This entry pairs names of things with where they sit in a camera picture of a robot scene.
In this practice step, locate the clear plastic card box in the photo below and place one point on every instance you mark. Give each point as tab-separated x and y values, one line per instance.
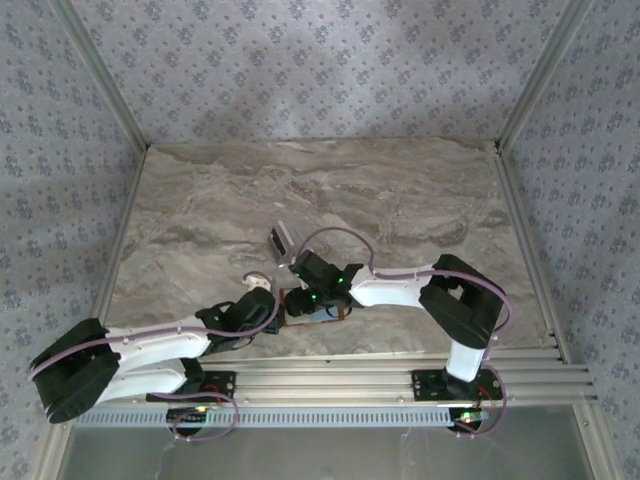
282	240

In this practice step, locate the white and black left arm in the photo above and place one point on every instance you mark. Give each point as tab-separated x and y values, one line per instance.
160	342

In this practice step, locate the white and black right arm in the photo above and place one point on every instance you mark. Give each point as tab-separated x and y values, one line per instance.
395	292

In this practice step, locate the grey metal plate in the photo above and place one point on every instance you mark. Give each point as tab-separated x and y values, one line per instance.
325	455

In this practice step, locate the aluminium corner post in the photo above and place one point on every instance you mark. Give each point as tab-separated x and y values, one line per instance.
104	75
541	75

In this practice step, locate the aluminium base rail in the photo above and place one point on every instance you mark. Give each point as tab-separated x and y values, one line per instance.
325	380

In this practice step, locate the black controller board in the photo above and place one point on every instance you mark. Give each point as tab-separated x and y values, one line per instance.
187	416
467	419

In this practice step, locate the aluminium table side rail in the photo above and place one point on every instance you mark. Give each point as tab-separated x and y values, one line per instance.
527	250
115	260

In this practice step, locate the aluminium frame bar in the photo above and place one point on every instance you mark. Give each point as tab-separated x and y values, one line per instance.
597	445
50	450

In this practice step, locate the brown leather card holder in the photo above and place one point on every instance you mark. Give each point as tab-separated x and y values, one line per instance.
315	316

